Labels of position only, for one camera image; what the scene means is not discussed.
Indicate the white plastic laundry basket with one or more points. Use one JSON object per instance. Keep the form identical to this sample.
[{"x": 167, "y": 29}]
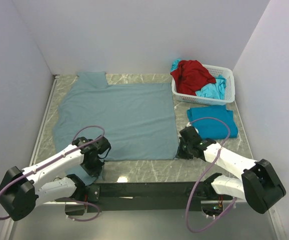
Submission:
[{"x": 229, "y": 95}]

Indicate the red t shirt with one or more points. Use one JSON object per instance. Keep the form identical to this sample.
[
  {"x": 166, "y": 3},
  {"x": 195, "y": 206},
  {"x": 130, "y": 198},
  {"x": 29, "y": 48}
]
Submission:
[{"x": 191, "y": 76}]

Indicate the grey blue t shirt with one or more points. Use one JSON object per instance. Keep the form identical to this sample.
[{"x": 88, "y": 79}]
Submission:
[{"x": 138, "y": 119}]

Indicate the light turquoise t shirt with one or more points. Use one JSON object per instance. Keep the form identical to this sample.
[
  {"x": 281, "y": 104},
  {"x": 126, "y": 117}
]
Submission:
[{"x": 214, "y": 91}]

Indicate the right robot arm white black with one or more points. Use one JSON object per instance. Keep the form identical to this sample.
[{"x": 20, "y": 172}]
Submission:
[{"x": 240, "y": 167}]

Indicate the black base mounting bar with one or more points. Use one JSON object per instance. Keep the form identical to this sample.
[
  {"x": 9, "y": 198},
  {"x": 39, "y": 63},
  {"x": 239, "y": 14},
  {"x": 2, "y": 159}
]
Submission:
[{"x": 130, "y": 196}]

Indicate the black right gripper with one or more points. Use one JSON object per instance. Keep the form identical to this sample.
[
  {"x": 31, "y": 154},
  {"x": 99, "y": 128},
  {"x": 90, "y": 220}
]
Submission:
[{"x": 183, "y": 150}]

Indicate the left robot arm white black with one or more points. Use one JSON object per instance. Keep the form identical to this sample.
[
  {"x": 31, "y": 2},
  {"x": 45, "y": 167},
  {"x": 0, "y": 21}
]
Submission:
[{"x": 63, "y": 175}]

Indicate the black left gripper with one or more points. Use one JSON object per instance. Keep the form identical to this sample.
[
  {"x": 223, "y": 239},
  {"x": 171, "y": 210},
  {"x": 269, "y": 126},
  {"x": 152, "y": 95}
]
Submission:
[{"x": 93, "y": 169}]

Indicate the folded teal t shirt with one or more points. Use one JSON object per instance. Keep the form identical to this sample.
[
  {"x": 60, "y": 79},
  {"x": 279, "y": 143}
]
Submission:
[{"x": 210, "y": 128}]

